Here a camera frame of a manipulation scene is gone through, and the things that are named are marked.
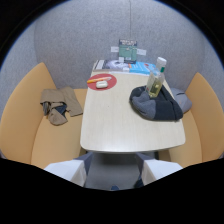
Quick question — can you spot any red round coaster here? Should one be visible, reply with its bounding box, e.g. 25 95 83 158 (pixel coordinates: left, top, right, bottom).
86 73 118 91

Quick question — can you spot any black and grey knit hat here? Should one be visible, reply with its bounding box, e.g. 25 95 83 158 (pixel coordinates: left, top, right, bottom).
129 85 184 122

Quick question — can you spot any clear bottle with yellow liquid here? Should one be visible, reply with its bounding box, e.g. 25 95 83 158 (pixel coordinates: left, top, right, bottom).
145 56 168 99

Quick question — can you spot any light wooden table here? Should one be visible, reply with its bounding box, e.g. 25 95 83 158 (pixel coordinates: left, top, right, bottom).
79 68 187 155

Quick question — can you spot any green upright book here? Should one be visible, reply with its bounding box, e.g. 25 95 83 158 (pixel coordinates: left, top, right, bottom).
118 38 138 64

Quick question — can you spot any orange pen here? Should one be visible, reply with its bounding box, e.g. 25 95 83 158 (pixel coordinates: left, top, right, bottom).
86 76 113 84

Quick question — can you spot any grey bag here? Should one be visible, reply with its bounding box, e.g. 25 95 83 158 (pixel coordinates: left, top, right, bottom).
170 87 193 115

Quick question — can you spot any grey magazine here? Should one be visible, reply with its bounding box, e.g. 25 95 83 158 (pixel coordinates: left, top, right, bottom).
92 59 131 73

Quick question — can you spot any orange bench seat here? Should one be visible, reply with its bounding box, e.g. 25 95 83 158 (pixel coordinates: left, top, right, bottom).
159 72 224 169
0 61 89 170

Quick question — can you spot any blue booklet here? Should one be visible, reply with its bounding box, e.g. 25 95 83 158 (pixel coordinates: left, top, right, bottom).
128 61 158 76

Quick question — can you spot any white earbuds case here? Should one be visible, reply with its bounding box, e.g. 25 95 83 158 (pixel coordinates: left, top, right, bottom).
95 80 108 90

